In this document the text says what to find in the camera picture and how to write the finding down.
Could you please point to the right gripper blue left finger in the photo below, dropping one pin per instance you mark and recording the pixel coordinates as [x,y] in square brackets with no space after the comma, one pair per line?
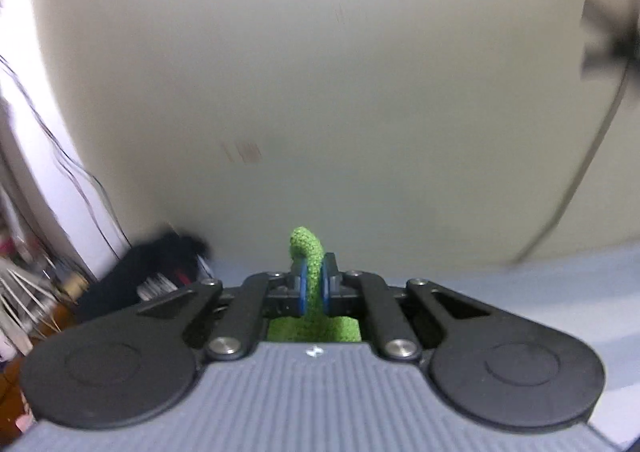
[297,288]

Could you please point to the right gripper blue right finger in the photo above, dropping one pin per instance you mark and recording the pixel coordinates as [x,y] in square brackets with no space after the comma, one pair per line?
[331,287]

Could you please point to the navy green knitted sweater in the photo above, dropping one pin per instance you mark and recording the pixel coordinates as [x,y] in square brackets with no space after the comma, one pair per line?
[314,325]

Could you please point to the black printed garment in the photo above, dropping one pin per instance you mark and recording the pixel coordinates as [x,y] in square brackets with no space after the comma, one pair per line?
[171,255]

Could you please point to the blue white striped bedsheet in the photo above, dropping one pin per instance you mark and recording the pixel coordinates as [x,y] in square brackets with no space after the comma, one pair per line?
[346,399]

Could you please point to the black tape cross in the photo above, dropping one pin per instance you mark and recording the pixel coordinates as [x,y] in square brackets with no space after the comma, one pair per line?
[618,22]

